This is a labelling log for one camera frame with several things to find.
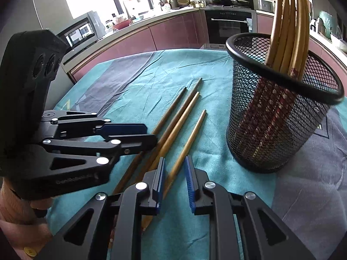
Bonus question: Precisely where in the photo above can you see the white microwave oven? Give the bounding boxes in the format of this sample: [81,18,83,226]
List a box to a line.
[56,11,106,57]

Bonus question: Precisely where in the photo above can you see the green appliance under plastic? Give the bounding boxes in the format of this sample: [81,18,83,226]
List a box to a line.
[318,11,337,39]

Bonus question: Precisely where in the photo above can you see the bunch of red-patterned bamboo chopsticks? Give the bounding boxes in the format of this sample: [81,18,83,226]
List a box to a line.
[255,0,311,166]

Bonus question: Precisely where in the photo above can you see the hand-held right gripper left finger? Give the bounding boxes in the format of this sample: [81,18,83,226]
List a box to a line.
[47,157,166,260]

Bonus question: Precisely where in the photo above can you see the person's left forearm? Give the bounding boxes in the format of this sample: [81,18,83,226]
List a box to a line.
[0,180,53,260]

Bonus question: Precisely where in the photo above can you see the pink base cabinets below window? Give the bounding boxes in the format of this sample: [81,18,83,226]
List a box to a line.
[69,8,208,83]

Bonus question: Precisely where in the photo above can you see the chrome sink faucet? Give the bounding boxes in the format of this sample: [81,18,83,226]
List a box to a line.
[123,0,141,19]

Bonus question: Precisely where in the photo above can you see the teal grey printed tablecloth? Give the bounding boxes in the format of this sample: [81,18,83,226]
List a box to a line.
[45,47,347,260]

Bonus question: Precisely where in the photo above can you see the pink bowl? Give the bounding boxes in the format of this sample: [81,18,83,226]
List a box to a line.
[112,19,133,30]

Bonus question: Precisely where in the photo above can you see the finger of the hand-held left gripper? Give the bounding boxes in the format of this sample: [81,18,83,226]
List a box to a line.
[41,134,158,172]
[41,110,148,140]

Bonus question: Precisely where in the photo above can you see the dark brown wooden chopstick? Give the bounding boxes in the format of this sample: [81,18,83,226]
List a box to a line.
[136,77,203,185]
[112,87,188,195]

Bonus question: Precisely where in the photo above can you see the golden red-handled chopstick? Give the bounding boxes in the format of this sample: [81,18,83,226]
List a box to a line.
[139,91,200,233]
[163,109,207,195]

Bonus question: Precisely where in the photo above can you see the silver toaster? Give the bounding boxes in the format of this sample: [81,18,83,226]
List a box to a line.
[257,0,274,13]

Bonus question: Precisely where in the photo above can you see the person's left hand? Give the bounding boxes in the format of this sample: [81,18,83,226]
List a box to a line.
[30,198,54,211]

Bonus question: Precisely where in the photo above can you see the black integrated stove oven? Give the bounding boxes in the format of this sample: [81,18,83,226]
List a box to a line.
[202,0,258,50]

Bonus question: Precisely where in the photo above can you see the black mesh utensil holder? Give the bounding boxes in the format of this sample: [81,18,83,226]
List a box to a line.
[226,32,345,174]

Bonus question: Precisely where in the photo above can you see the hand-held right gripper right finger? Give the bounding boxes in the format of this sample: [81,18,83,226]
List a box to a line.
[184,156,316,260]

